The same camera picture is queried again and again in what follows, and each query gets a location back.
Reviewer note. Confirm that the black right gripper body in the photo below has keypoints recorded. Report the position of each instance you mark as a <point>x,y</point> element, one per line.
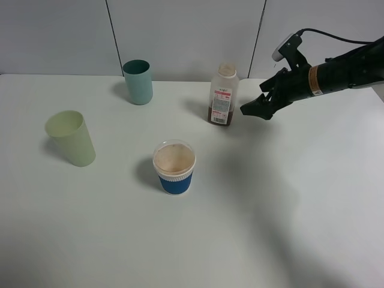
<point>288,84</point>

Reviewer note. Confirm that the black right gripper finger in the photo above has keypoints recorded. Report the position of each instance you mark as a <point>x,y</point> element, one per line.
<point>255,108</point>

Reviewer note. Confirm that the clear plastic drink bottle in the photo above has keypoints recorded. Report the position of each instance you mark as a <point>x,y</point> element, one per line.
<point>223,94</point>

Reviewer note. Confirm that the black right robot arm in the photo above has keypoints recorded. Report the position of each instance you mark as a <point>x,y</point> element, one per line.
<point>358,68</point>

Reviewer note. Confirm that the blue sleeved paper cup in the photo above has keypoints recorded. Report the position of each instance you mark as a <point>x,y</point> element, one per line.
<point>174,162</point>

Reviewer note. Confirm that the teal plastic cup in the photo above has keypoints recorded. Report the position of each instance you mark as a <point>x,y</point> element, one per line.
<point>138,79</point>

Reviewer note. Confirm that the light green plastic cup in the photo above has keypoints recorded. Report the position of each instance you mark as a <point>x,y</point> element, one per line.
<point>68,131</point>

